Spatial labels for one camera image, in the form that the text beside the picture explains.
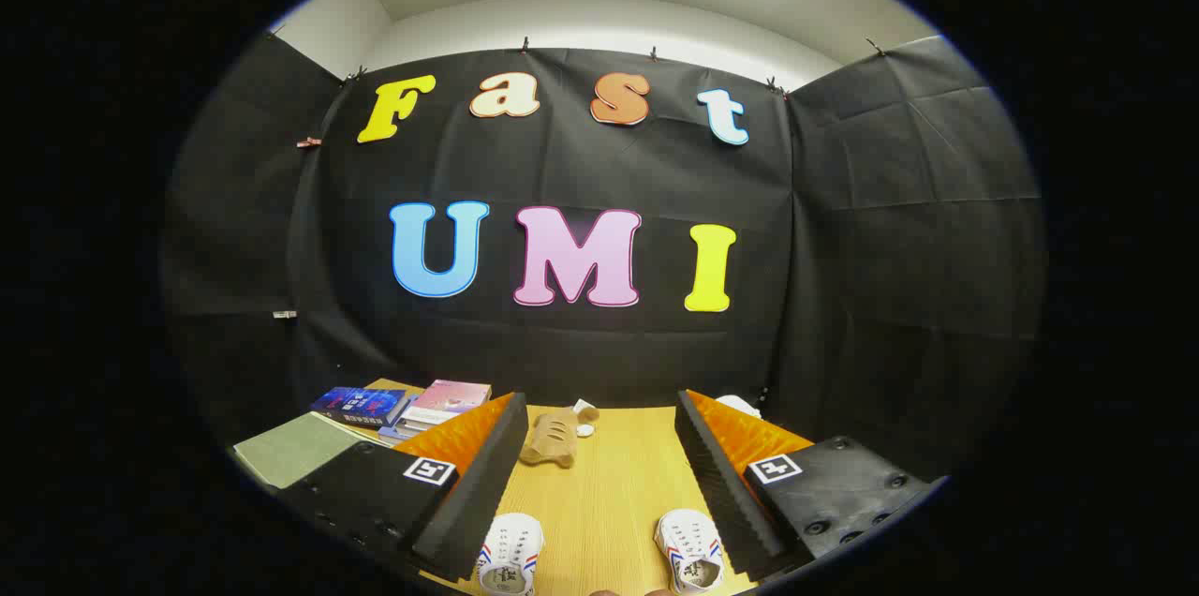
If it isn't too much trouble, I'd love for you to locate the black backdrop cloth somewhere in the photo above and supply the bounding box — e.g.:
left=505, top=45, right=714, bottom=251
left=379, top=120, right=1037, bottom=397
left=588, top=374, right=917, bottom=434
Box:
left=161, top=32, right=1045, bottom=484

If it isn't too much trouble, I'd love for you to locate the white shoe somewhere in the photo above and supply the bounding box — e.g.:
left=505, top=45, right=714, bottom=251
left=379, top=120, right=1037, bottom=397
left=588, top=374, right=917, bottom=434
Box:
left=476, top=513, right=545, bottom=596
left=654, top=509, right=724, bottom=595

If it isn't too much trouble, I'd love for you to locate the brown plush toy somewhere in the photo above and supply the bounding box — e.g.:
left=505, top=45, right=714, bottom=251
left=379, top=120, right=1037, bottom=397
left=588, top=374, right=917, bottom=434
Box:
left=518, top=404, right=600, bottom=469

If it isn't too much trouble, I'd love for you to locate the grey book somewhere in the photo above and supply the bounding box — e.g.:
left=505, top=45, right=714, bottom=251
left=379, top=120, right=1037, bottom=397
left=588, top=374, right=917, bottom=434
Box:
left=397, top=409, right=469, bottom=435

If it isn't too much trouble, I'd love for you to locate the dark blue book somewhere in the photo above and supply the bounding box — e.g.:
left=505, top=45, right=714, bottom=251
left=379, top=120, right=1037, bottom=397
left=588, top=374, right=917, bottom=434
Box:
left=309, top=387, right=409, bottom=428

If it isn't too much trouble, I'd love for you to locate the pink cover book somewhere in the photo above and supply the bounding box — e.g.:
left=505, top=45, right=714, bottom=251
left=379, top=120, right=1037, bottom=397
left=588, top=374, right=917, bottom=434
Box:
left=409, top=380, right=493, bottom=419

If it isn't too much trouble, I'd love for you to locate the pale blue book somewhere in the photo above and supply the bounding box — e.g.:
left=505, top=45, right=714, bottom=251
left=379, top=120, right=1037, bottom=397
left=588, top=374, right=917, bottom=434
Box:
left=378, top=397, right=422, bottom=443

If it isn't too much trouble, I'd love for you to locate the cream fabric storage box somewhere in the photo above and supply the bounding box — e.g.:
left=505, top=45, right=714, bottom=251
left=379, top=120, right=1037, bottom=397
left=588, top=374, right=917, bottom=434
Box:
left=233, top=412, right=377, bottom=490

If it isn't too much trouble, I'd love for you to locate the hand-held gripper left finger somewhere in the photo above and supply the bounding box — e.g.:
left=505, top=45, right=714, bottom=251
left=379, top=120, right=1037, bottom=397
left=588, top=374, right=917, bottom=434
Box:
left=281, top=392, right=530, bottom=584

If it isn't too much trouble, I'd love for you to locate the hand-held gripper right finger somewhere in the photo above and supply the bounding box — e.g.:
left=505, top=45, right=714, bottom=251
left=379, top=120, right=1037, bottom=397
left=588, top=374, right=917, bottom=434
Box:
left=674, top=389, right=938, bottom=583

